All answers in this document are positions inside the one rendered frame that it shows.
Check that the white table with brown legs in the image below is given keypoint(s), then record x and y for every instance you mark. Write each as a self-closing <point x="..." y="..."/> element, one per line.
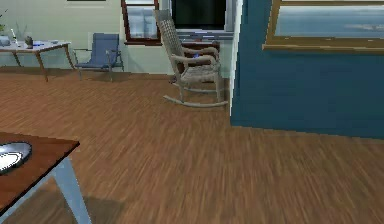
<point x="36" y="46"/>

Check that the black television set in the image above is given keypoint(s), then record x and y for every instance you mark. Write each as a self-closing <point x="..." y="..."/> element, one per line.
<point x="198" y="13"/>

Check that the blue folding chair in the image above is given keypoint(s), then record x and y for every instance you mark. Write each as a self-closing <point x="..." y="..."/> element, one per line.
<point x="101" y="53"/>

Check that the black and white dish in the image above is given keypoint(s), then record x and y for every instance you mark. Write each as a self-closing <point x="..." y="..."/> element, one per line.
<point x="11" y="156"/>

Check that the brown table with grey legs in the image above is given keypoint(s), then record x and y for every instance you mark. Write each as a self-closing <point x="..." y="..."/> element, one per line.
<point x="36" y="160"/>

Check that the green house plant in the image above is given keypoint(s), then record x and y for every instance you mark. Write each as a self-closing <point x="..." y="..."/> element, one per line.
<point x="3" y="31"/>

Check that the gold framed sea picture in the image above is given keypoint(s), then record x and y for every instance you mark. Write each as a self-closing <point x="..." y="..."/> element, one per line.
<point x="328" y="25"/>

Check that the dark brown tv cabinet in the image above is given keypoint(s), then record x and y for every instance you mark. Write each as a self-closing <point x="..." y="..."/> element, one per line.
<point x="213" y="45"/>

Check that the small dark bust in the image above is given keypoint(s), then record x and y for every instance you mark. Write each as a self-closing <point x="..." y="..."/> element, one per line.
<point x="29" y="41"/>

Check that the red framed window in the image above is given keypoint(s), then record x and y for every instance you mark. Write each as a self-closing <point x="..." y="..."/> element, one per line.
<point x="141" y="23"/>

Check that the dark framed picture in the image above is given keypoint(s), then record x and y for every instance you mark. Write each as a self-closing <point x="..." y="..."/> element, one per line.
<point x="86" y="0"/>

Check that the blue flat object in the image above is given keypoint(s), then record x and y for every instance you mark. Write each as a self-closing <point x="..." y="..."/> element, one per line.
<point x="38" y="43"/>

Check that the beige wicker rocking chair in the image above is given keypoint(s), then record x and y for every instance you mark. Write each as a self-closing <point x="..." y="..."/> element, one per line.
<point x="196" y="71"/>

